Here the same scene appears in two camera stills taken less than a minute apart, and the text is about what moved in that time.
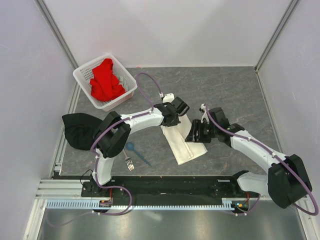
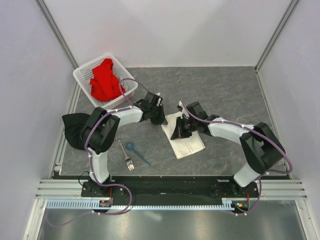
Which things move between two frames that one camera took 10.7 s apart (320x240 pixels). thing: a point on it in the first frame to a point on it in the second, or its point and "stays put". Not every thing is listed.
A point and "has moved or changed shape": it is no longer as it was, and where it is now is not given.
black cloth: (79, 129) stays put
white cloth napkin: (183, 151) has moved or changed shape
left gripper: (175, 123) to (161, 120)
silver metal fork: (128, 162) stays put
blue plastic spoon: (130, 146) stays put
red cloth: (104, 85) stays put
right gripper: (197, 125) to (179, 123)
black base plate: (186, 187) stays put
